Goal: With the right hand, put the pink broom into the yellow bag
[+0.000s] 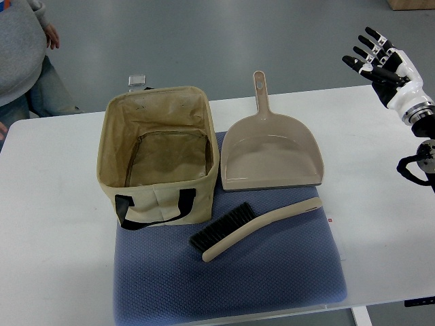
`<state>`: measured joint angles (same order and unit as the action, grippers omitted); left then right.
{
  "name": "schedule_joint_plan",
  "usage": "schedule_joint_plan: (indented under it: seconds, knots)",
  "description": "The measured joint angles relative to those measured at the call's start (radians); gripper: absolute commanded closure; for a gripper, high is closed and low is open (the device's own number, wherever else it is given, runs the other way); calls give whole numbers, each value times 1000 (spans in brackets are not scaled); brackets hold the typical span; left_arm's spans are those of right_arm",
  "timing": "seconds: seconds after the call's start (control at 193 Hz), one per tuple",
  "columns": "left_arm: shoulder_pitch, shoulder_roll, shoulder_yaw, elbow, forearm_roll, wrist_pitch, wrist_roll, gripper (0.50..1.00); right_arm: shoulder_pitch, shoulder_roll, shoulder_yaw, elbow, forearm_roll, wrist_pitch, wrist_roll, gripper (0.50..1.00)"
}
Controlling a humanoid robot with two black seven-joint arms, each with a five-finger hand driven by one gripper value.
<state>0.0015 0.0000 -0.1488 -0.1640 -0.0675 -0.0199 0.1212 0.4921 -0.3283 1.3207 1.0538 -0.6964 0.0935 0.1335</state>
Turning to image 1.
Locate person in grey sweater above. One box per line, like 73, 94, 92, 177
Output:
1, 1, 82, 144

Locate beige hand broom black bristles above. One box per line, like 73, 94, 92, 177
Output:
189, 197, 322, 262

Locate blue textured cushion mat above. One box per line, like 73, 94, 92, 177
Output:
113, 131, 348, 326

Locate white table leg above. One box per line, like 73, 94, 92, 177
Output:
351, 306, 372, 326

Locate beige plastic dustpan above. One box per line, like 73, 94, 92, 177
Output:
220, 71, 324, 191

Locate small metal floor plate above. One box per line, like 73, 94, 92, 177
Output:
128, 75, 146, 87

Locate black table control panel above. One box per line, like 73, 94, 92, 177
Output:
404, 296, 435, 308

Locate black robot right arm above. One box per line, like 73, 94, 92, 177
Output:
396, 114, 434, 190

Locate wooden box corner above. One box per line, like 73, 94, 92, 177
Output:
387, 0, 435, 11

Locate yellow fabric bag black handles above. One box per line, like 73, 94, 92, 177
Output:
97, 86, 220, 230

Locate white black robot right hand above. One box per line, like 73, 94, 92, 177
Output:
342, 27, 434, 126

